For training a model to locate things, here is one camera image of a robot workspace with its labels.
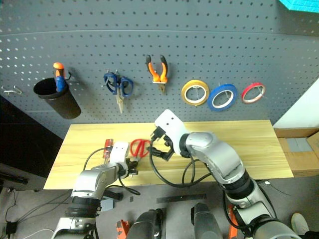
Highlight blue tape roll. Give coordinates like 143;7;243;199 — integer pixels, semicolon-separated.
207;83;238;112

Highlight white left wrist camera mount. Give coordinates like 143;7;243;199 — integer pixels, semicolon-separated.
109;141;131;170

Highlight grey metal pegboard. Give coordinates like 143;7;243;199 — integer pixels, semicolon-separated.
0;0;319;140

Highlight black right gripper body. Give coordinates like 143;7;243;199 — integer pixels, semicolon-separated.
161;134;175;161

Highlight red handled scissors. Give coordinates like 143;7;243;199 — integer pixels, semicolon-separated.
130;138;153;159

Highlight black flat strip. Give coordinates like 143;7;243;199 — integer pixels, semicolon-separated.
156;193;207;204

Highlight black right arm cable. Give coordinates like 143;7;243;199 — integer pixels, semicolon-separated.
149;135;213;189

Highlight black cup holder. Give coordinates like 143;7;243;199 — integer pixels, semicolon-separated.
33;77;82;120

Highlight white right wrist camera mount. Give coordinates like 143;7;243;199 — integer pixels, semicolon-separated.
154;109;192;155

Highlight small metal pegboard hook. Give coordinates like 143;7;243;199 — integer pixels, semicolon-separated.
0;85;23;96

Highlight yellow tape roll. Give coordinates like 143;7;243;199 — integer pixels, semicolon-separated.
180;79;211;107

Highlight white panel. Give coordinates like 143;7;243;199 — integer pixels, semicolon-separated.
272;78;319;130

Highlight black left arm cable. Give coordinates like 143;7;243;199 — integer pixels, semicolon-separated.
83;147;142;196

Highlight red handled screwdriver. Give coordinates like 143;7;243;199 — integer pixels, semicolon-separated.
103;138;115;165

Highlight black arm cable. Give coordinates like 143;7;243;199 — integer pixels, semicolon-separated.
149;135;213;189
83;147;142;196

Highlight blue handled scissors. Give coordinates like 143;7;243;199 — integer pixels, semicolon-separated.
103;70;135;115

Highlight red tape roll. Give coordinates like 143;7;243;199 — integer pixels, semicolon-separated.
241;82;267;105

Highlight white shoe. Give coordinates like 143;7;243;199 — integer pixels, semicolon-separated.
291;212;310;236

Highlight teal foam block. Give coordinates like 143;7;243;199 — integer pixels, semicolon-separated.
277;0;319;12

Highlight dark rounded shape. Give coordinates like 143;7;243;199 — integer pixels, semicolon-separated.
126;208;165;239
190;202;223;239

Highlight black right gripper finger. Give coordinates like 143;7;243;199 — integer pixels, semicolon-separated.
150;126;167;144
147;146;168;161

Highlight orange blue handled screwdriver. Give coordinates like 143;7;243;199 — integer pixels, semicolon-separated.
52;62;67;93

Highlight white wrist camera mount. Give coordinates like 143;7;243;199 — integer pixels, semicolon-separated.
154;109;192;155
109;141;131;170

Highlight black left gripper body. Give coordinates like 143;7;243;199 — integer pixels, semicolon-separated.
118;161;133;180

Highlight orange black pliers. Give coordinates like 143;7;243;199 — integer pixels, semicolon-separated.
145;54;169;95

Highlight brown cardboard box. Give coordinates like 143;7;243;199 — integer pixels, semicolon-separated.
273;126;319;178

